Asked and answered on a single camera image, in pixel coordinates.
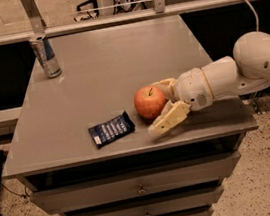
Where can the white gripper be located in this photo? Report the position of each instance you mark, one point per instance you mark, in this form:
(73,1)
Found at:
(192,87)

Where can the red apple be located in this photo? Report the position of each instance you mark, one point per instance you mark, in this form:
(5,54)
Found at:
(149,102)

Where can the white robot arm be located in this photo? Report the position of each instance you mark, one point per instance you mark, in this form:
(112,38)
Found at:
(246,71)

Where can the dark blue rxbar wrapper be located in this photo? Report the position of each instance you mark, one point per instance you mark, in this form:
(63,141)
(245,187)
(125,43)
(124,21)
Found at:
(110,131)

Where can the grey drawer cabinet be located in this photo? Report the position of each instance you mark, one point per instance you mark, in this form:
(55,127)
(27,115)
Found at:
(82,148)

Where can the middle grey drawer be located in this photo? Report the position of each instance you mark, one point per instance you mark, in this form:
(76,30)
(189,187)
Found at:
(161,205)

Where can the top grey drawer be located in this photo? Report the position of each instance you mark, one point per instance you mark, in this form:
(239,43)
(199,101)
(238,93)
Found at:
(134,184)

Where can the silver blue energy drink can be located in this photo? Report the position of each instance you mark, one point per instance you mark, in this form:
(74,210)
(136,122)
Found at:
(45,55)

